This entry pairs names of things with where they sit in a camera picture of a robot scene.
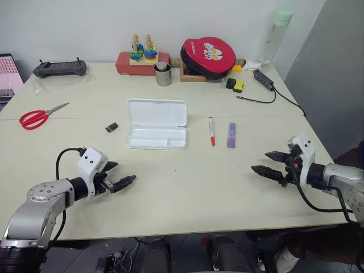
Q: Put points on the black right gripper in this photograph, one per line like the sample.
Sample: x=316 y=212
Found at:
x=293 y=170

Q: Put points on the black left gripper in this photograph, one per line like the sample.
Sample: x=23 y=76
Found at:
x=99 y=183

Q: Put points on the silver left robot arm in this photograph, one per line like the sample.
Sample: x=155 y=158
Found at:
x=37 y=210

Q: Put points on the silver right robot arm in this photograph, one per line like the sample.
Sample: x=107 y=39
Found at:
x=341 y=173

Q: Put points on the white plastic pencil case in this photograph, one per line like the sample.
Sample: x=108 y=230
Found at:
x=156 y=116

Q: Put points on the small black clip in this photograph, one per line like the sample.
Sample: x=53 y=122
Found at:
x=111 y=127

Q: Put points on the purple highlighter pen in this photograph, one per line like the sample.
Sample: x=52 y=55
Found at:
x=231 y=136

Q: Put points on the red and white marker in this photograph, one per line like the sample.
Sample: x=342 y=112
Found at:
x=211 y=132

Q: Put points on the dark maroon clothing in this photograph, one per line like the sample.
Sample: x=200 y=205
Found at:
x=351 y=157

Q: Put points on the yellow block with black base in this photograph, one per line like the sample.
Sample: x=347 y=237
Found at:
x=239 y=85

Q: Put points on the dark rounded shape under table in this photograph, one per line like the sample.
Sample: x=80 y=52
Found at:
x=230 y=256
x=156 y=256

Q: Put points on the black block with yellow side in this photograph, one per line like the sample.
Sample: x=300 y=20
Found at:
x=230 y=83

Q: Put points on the white shoe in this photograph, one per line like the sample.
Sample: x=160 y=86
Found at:
x=285 y=257

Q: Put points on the dark trouser leg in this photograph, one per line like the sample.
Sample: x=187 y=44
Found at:
x=327 y=244

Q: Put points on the crumpled white tissue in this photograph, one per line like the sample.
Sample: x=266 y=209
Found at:
x=253 y=65

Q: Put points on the small yellow toy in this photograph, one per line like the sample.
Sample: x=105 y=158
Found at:
x=238 y=69

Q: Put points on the olive brown roll end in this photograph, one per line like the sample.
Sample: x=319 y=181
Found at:
x=241 y=61
x=175 y=61

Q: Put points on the steel cylinder container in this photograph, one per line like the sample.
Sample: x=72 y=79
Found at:
x=162 y=75

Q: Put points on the red cardboard box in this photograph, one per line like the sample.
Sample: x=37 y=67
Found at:
x=123 y=64

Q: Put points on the small wooden box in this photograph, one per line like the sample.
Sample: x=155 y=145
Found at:
x=190 y=76

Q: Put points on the black handheld remote controller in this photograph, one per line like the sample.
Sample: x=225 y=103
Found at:
x=59 y=68

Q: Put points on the clear plastic bag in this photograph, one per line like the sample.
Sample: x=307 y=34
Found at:
x=37 y=84

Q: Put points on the wooden colourful stacking toy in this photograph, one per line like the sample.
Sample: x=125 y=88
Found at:
x=143 y=54

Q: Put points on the clear bottle with green lid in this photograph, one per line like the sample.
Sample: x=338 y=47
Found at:
x=273 y=39

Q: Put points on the red round boxing pad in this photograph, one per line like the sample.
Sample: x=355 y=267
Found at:
x=210 y=55

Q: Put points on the laptop with pink screen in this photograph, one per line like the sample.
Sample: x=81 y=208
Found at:
x=8 y=76

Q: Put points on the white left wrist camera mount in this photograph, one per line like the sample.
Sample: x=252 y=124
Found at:
x=89 y=162

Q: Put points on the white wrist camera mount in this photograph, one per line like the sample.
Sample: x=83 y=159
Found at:
x=89 y=162
x=307 y=153

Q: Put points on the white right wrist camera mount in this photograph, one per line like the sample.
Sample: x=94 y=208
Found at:
x=307 y=153

